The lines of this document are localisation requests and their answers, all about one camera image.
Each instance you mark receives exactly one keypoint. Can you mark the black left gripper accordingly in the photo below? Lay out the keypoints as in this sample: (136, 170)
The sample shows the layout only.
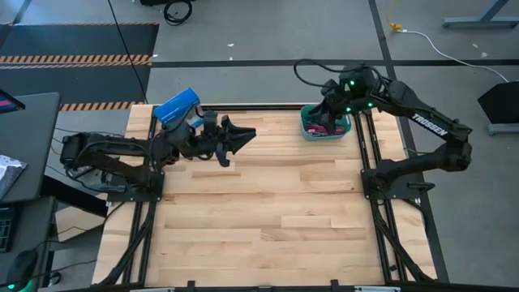
(202, 142)

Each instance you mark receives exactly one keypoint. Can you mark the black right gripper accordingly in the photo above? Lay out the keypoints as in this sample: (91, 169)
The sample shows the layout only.
(335, 99)

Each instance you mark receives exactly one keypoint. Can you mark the teal plastic bin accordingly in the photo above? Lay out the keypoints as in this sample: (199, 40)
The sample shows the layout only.
(308, 136)

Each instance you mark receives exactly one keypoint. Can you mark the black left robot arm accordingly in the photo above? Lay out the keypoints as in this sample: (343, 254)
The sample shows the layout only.
(117, 148)

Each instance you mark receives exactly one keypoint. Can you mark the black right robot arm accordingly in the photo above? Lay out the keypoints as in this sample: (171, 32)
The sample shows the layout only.
(430, 121)

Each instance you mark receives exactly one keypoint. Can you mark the blue game controller box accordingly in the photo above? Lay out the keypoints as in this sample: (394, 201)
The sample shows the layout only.
(176, 106)

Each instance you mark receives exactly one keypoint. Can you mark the black floor stand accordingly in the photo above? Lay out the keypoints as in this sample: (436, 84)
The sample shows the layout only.
(503, 101)

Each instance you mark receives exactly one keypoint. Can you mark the grey metal table leg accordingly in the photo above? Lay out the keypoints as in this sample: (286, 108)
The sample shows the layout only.
(482, 20)

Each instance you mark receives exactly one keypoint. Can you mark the black hazard-striped floor mat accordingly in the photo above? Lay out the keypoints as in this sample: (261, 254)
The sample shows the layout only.
(73, 40)

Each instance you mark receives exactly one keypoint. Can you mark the black side desk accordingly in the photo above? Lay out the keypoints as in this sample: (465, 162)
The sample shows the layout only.
(28, 134)

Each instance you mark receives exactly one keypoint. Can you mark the grey printed paper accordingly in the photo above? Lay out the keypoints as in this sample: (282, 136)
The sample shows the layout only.
(10, 170)

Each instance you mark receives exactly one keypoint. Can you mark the dark monitor screen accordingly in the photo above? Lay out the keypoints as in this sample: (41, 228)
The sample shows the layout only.
(9, 102)

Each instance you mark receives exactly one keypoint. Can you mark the black keyboard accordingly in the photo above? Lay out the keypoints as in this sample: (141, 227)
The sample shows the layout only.
(6, 229)

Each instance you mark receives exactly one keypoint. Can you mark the black computer mouse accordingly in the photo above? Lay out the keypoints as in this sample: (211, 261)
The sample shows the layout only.
(22, 265)

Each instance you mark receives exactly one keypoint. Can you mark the black aluminium table frame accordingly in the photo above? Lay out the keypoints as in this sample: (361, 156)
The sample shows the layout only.
(367, 146)

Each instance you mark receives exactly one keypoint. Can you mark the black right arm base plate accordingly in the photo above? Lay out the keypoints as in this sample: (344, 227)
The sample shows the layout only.
(399, 191)

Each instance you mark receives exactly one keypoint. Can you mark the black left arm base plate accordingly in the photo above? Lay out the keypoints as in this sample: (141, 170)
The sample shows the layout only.
(154, 195)

